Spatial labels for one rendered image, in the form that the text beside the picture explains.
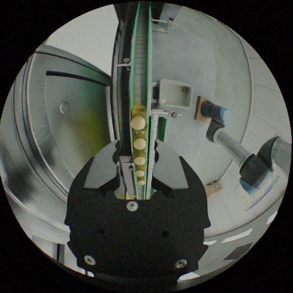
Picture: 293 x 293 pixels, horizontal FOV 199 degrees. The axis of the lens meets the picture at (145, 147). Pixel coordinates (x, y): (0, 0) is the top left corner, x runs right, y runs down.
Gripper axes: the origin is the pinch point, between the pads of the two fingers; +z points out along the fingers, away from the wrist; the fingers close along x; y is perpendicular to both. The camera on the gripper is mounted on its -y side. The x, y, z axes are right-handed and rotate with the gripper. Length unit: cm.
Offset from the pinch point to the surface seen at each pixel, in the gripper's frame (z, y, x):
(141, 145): 9.1, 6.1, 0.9
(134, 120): 9.1, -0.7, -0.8
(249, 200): -63, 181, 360
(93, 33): 7.6, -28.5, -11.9
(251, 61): 103, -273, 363
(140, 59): 37.3, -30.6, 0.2
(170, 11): 29, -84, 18
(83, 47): 5.0, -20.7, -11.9
